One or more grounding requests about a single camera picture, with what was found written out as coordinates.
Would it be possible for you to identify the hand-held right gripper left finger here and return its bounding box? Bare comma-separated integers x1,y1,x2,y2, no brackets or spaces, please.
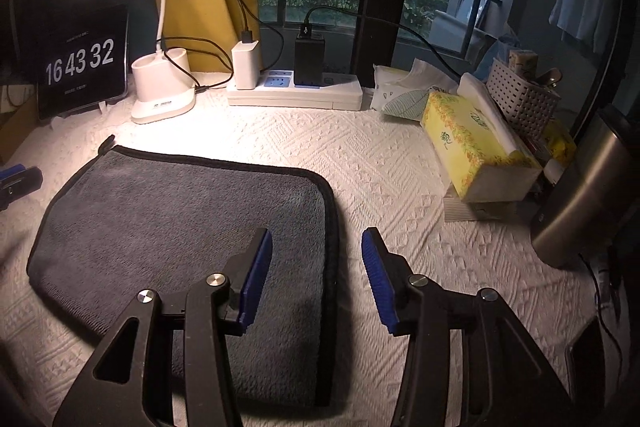
52,227,274,427

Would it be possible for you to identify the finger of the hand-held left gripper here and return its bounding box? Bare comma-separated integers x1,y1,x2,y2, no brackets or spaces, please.
0,164,44,212

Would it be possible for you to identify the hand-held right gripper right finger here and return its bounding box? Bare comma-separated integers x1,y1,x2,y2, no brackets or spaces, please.
361,227,590,427

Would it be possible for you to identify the grey towel with black trim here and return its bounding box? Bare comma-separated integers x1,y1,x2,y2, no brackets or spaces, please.
26,135,341,394

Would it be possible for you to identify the white textured table cover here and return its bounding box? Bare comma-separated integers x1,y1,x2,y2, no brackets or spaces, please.
0,72,626,427

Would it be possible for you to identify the tablet showing clock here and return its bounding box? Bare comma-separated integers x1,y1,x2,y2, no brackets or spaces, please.
36,3,130,122

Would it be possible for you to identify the yellow tissue box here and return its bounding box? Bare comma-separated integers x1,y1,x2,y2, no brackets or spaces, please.
420,90,544,202

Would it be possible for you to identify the leaf print tissue pack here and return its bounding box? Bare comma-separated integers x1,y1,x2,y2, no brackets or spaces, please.
371,58,460,124

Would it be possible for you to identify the white desk lamp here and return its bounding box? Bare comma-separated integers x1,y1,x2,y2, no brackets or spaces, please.
62,0,232,124

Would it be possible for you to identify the white power strip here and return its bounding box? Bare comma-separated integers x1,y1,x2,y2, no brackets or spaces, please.
227,68,363,112

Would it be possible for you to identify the white charger block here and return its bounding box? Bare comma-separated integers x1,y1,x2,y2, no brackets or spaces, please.
230,39,259,90

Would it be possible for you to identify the black charger block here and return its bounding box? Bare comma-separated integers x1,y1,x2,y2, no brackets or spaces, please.
293,33,325,88

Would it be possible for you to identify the silver metal kettle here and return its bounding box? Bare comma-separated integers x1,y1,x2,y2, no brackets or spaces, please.
530,104,632,269

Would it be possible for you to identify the white plastic basket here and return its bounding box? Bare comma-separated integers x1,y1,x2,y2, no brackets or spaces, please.
486,58,562,130

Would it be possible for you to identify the black cable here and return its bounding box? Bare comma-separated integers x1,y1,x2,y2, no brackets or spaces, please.
155,0,286,96
299,5,464,82

